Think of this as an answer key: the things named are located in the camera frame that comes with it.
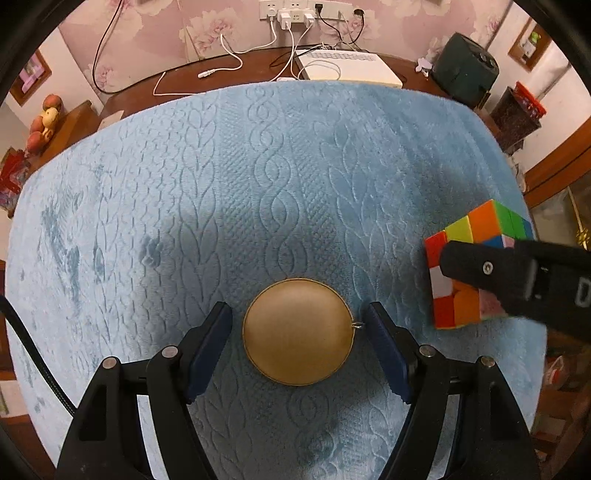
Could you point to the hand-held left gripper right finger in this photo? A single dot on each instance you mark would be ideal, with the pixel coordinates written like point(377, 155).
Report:
point(388, 357)

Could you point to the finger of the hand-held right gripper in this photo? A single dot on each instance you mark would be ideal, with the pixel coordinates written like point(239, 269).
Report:
point(485, 267)

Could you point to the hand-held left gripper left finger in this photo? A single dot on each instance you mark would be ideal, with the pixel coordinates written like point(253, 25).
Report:
point(210, 357)

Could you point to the multicoloured puzzle cube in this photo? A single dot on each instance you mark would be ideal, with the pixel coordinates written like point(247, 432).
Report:
point(461, 226)

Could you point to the gold round compact case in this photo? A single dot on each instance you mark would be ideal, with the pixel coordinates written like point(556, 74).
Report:
point(298, 330)

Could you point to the glass display cabinet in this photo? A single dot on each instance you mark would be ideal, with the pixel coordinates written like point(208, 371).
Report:
point(563, 198)

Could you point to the light blue textured blanket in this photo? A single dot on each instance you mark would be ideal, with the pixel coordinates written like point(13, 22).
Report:
point(184, 207)

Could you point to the dark container with red lid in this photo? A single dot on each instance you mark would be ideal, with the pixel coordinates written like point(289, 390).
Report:
point(515, 115)

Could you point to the white flower ornament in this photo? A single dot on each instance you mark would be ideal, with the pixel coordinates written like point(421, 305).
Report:
point(422, 65)

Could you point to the wooden framed notice board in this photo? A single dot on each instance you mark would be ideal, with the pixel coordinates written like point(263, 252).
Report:
point(531, 44)

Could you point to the white router box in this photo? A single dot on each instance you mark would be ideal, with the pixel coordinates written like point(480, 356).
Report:
point(346, 67)

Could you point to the white paper card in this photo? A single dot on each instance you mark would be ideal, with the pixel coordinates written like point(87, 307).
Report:
point(112, 120)

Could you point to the red printed packets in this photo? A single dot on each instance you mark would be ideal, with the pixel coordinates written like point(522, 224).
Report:
point(14, 180)

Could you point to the small white charger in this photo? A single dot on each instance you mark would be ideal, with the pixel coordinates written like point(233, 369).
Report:
point(286, 79)

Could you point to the yellow apple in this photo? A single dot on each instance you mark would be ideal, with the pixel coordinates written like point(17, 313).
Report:
point(50, 117)

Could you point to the white plug adapter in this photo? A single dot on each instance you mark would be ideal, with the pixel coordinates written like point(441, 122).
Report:
point(307, 19)
point(284, 19)

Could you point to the white wall socket strip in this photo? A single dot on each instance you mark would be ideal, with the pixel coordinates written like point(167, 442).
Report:
point(304, 7)

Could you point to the wooden picture frame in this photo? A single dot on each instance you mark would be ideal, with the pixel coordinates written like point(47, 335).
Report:
point(30, 78)

